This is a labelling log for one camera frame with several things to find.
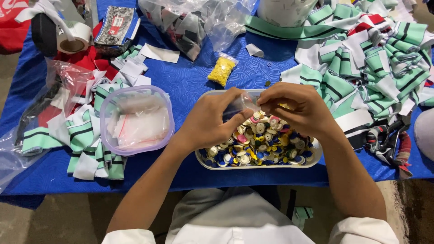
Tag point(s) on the person's right hand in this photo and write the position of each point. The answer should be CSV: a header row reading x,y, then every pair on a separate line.
x,y
308,108

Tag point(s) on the labelled packet with grey contents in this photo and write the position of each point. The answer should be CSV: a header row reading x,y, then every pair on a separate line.
x,y
117,25

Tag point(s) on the pile of mixed coloured buttons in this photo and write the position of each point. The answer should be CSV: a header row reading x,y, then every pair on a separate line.
x,y
261,145

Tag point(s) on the white tape roll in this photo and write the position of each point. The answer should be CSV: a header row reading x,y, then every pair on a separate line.
x,y
76,37

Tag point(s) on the clear bag of fabric pieces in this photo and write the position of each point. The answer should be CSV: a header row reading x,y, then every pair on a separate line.
x,y
190,23

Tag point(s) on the crumpled clear plastic bag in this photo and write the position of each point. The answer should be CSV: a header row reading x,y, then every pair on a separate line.
x,y
40,101

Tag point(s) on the grey rounded object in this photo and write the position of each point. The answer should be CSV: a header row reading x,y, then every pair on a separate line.
x,y
425,134

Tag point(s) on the green fabric scrap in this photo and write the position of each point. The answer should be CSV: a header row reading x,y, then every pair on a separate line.
x,y
302,217

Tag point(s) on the person's white shirt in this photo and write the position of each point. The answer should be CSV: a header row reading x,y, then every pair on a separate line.
x,y
244,220

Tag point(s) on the bag of yellow buttons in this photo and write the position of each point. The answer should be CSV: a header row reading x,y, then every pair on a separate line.
x,y
222,71

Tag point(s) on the small heap of striped fabric strips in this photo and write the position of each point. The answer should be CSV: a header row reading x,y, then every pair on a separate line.
x,y
84,135

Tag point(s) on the small white paper piece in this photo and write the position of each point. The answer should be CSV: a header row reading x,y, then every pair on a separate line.
x,y
254,50

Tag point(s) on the long white paper piece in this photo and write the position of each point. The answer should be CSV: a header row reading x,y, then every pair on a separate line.
x,y
161,53

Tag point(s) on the blue quilted table cloth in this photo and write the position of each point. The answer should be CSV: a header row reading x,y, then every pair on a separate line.
x,y
190,81

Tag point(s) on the white bucket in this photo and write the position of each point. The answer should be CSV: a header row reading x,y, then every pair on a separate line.
x,y
288,12

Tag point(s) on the red bag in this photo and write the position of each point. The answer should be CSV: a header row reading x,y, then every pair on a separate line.
x,y
10,27

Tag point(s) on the white oval plastic tray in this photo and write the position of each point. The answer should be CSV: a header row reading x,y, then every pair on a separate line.
x,y
203,162

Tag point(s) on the person's left hand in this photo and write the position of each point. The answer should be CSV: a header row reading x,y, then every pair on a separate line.
x,y
203,125

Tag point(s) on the large heap of striped fabric strips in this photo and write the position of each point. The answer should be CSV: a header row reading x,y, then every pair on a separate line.
x,y
373,64

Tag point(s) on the clear container with purple rim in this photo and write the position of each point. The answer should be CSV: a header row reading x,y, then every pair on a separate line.
x,y
112,111

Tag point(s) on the black rounded object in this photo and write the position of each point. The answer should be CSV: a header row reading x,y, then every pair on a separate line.
x,y
44,34

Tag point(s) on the stack of small zip bags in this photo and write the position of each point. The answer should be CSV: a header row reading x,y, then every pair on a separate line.
x,y
140,123

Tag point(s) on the small clear plastic zip bag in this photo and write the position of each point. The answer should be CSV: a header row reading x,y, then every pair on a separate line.
x,y
242,105

